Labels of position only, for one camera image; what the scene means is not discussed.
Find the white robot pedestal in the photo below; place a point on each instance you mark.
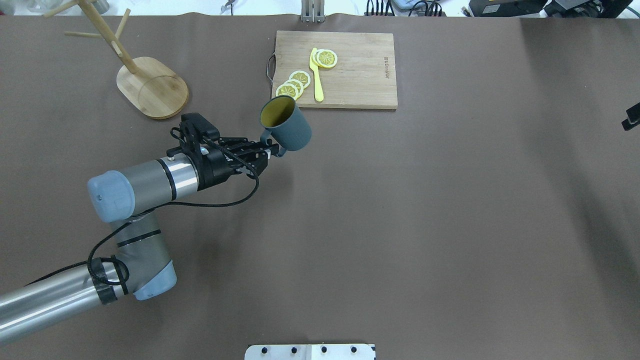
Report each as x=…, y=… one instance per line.
x=319, y=351

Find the blue-green mug yellow inside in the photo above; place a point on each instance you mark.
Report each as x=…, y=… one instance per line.
x=282, y=120

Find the aluminium frame post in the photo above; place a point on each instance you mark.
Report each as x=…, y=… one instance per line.
x=313, y=11

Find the wooden cup rack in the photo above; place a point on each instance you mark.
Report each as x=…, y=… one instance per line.
x=149, y=85

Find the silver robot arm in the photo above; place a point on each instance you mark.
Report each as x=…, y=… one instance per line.
x=134, y=257

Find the lemon slice on knife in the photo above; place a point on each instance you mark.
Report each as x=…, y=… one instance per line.
x=324, y=58

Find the lemon slice middle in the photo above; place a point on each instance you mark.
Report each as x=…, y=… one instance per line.
x=297, y=84

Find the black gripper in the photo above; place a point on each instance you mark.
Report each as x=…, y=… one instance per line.
x=216, y=169

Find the wooden cutting board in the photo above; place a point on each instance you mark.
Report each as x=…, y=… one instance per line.
x=364, y=77

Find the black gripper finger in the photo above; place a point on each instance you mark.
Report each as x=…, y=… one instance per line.
x=632, y=118

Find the yellow toy knife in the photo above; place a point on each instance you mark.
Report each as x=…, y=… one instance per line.
x=317, y=84

